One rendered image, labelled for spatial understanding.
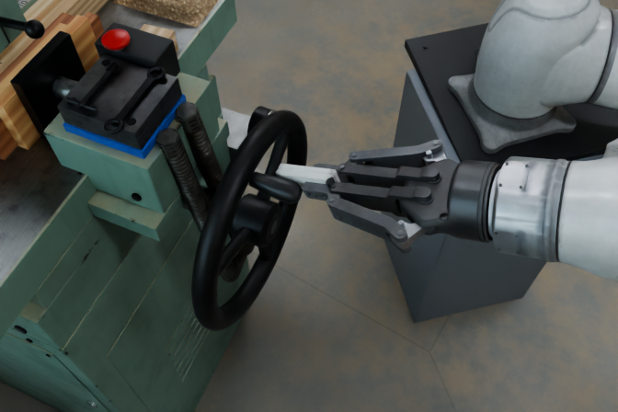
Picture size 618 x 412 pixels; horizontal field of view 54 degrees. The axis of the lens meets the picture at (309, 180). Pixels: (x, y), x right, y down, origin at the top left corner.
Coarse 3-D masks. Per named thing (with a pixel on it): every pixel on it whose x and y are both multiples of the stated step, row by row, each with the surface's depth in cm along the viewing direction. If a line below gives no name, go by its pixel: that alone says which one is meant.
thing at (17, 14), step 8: (0, 0) 65; (8, 0) 66; (16, 0) 67; (0, 8) 65; (8, 8) 66; (16, 8) 67; (0, 16) 65; (8, 16) 66; (16, 16) 67; (0, 32) 66; (8, 32) 67; (16, 32) 68; (0, 40) 67; (8, 40) 68; (0, 48) 67
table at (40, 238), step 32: (224, 0) 88; (192, 32) 84; (224, 32) 92; (192, 64) 85; (224, 128) 79; (0, 160) 71; (32, 160) 71; (0, 192) 69; (32, 192) 69; (64, 192) 69; (96, 192) 72; (0, 224) 66; (32, 224) 66; (64, 224) 69; (128, 224) 71; (160, 224) 70; (0, 256) 64; (32, 256) 65; (0, 288) 62; (32, 288) 67; (0, 320) 64
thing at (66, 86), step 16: (64, 32) 70; (48, 48) 69; (64, 48) 70; (32, 64) 67; (48, 64) 68; (64, 64) 71; (80, 64) 74; (16, 80) 66; (32, 80) 67; (48, 80) 69; (64, 80) 70; (32, 96) 68; (48, 96) 70; (64, 96) 70; (32, 112) 69; (48, 112) 71
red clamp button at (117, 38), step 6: (114, 30) 66; (120, 30) 66; (102, 36) 66; (108, 36) 65; (114, 36) 65; (120, 36) 65; (126, 36) 66; (102, 42) 65; (108, 42) 65; (114, 42) 65; (120, 42) 65; (126, 42) 65; (108, 48) 65; (114, 48) 65; (120, 48) 65
